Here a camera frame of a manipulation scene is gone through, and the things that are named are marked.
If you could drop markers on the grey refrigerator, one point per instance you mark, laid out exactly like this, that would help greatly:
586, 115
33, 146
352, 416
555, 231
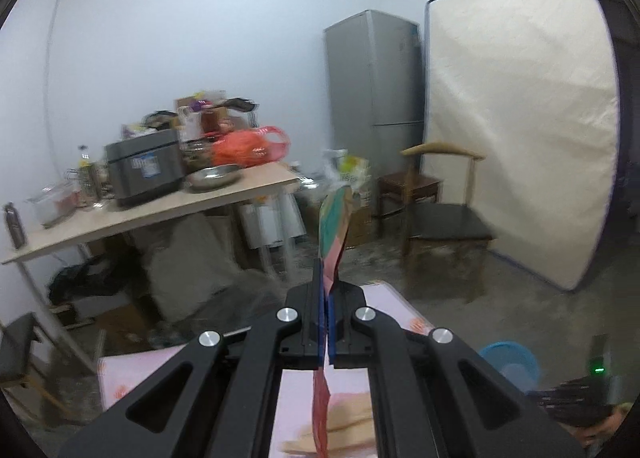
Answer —
375, 88

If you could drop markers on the grey rice cooker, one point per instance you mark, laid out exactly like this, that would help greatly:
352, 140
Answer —
145, 173

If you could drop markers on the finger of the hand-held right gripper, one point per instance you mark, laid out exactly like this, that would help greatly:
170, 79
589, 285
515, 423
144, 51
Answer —
565, 398

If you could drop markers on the steel canister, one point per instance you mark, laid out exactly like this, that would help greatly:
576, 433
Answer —
87, 188

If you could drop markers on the white sack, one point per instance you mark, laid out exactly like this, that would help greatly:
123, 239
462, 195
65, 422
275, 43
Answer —
190, 263

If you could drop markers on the blue plastic basket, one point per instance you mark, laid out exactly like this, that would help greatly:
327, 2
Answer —
500, 355

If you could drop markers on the pink printed tablecloth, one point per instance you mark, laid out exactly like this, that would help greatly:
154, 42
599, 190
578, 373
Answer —
130, 378

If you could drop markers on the pile of plastic bags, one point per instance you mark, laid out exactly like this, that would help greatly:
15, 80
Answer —
347, 165

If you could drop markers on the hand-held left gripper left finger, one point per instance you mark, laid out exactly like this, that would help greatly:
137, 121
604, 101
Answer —
310, 328

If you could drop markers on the red green snack wrapper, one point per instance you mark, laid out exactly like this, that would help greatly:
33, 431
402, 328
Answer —
335, 228

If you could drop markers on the person's right hand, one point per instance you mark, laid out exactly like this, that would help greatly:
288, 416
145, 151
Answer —
607, 430

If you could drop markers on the clear plastic container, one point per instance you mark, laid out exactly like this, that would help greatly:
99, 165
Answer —
52, 205

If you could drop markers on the beige mattress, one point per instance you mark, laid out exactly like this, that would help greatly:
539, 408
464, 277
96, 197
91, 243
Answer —
525, 138

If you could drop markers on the dark cloth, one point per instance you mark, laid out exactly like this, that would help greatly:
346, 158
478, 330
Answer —
90, 278

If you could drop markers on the metal bowl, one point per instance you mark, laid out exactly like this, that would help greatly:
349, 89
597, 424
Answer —
212, 178

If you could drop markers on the pile of jars and packets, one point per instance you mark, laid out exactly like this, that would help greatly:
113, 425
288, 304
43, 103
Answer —
200, 113

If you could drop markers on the brown cardboard box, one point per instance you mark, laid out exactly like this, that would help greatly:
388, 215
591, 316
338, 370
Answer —
360, 225

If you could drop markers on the brown wooden stool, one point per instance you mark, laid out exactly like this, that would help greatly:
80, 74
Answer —
410, 185

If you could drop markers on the red plastic bag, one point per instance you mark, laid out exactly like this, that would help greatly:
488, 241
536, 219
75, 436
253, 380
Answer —
245, 145

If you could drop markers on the wooden chair with dark seat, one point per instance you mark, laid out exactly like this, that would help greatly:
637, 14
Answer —
17, 353
445, 228

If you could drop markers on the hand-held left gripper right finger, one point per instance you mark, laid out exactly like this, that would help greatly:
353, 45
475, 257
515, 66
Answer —
340, 333

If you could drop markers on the dark thermos bottle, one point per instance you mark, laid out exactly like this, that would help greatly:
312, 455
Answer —
15, 228

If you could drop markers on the wooden side table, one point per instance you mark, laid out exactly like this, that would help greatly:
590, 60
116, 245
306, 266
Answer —
175, 208

